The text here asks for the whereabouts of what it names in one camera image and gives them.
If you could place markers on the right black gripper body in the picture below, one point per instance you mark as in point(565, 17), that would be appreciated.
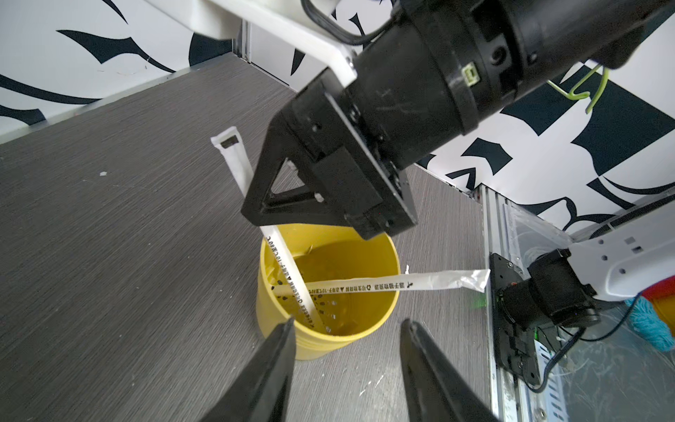
point(323, 118)

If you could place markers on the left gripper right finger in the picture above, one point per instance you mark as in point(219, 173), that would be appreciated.
point(434, 390)

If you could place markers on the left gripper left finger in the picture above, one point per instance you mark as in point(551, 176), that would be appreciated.
point(261, 391)

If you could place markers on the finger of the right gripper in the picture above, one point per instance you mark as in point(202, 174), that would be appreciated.
point(334, 188)

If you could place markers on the sixteenth white straw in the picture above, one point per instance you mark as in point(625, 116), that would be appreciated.
point(230, 144)

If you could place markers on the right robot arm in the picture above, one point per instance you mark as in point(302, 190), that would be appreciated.
point(437, 69)

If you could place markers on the yellow plastic cup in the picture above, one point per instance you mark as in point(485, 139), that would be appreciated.
point(327, 253)

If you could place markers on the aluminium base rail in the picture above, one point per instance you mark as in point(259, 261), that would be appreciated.
point(517, 353)

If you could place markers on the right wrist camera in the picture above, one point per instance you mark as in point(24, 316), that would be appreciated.
point(222, 20)

